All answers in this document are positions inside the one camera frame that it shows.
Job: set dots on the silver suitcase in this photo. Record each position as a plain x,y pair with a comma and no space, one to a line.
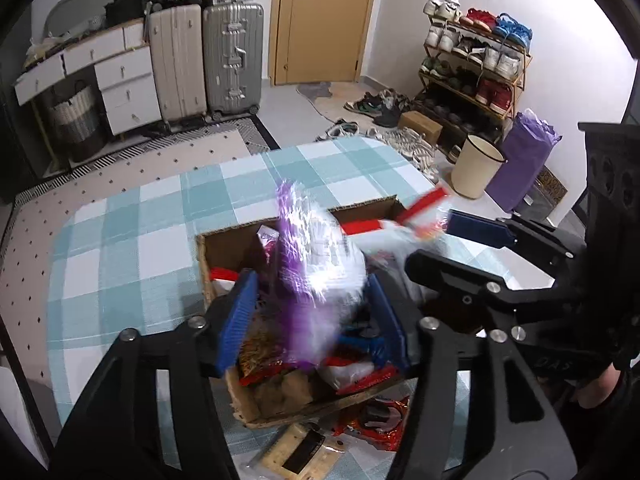
232,60

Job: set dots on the dotted beige rug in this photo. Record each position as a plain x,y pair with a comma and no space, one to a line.
100,170

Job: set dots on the grey door mat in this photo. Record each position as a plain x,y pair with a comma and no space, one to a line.
315,92

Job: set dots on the woven laundry basket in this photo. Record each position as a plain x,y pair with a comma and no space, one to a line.
75,120

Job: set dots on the cream waste bin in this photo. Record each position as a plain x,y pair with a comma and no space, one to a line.
475,170

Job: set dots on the person's right hand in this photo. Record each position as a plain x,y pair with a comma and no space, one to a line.
600,390

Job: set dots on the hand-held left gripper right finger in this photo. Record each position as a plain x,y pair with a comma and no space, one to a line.
387,325

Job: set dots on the brown cardboard box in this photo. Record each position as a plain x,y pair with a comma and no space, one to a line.
220,250

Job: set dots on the grey arched frame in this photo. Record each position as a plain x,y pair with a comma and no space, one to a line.
65,7

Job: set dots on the blue cookie packet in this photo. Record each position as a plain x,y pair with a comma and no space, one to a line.
357,342

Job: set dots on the white noodle packet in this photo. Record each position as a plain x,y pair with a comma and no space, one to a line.
345,375

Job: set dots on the scattered shoes group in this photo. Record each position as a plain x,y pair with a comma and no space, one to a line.
380,105

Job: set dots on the white red snack packet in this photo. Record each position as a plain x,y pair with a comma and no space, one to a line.
425,210

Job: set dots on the red foil packet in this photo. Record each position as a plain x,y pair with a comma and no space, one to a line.
222,275

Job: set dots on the wooden shoe rack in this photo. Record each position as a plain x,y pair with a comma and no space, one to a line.
520,85

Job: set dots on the white drawer desk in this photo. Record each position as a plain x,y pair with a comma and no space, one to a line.
125,85

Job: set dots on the blue checked tablecloth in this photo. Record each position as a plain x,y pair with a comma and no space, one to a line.
150,270

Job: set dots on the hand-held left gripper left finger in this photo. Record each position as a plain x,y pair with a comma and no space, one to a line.
237,320

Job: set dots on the tan wooden door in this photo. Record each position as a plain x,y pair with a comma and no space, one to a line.
325,25

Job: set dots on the shelved shoes group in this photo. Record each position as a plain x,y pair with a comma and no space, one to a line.
475,55

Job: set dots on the patterned dark board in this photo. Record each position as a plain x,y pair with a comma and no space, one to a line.
545,192

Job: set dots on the silver purple snack packet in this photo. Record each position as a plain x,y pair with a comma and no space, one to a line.
320,270

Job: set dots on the small cardboard box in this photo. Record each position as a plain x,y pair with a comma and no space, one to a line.
420,127

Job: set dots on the black bag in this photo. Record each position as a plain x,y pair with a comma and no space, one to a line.
125,11

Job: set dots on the purple plastic bag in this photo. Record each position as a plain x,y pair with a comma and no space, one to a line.
520,160

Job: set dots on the white suitcase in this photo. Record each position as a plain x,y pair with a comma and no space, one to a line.
177,65

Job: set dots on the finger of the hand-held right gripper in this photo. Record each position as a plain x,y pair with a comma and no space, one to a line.
475,230
450,280

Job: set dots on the red pink snack packet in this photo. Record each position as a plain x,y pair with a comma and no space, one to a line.
372,422

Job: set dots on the beige flat packet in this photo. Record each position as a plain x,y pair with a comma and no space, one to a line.
295,452

